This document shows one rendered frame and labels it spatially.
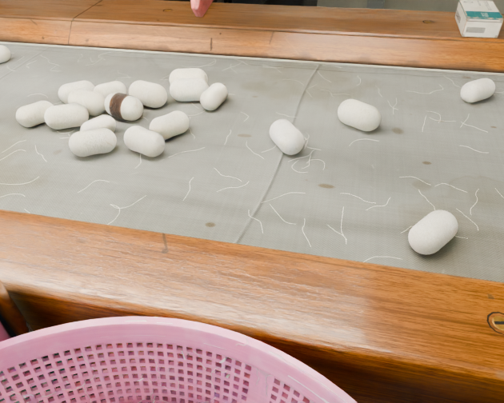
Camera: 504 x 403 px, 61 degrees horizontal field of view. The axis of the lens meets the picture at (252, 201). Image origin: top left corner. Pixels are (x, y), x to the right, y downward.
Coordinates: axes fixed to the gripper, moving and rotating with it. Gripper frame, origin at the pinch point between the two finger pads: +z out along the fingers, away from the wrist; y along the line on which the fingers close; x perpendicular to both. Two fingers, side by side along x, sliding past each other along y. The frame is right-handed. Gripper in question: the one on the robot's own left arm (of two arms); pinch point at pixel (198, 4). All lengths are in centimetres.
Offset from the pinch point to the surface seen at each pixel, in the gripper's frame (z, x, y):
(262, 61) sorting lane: 0.3, 9.8, 4.5
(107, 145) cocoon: 14.9, -4.1, -3.6
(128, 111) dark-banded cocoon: 11.0, -1.1, -4.1
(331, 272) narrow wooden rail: 21.7, -12.0, 14.7
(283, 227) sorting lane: 19.4, -6.7, 11.4
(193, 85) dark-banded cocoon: 7.0, 1.7, 0.2
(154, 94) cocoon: 8.7, 0.4, -2.7
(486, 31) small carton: -4.9, 9.9, 27.1
